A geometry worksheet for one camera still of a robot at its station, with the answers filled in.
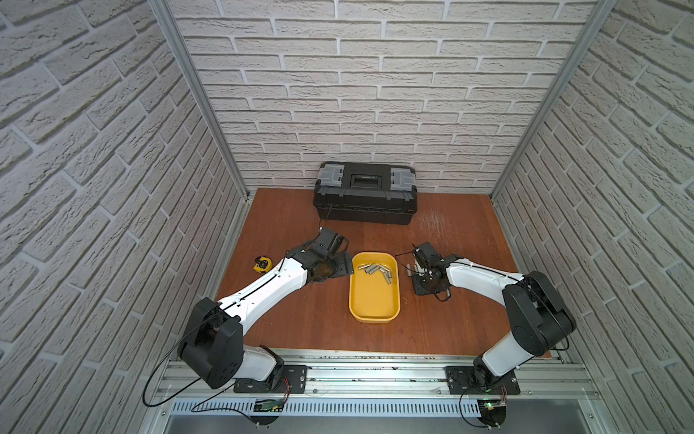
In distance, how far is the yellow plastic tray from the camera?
0.84 metres

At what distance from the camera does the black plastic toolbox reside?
993mm

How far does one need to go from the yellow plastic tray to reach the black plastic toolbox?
178 millimetres
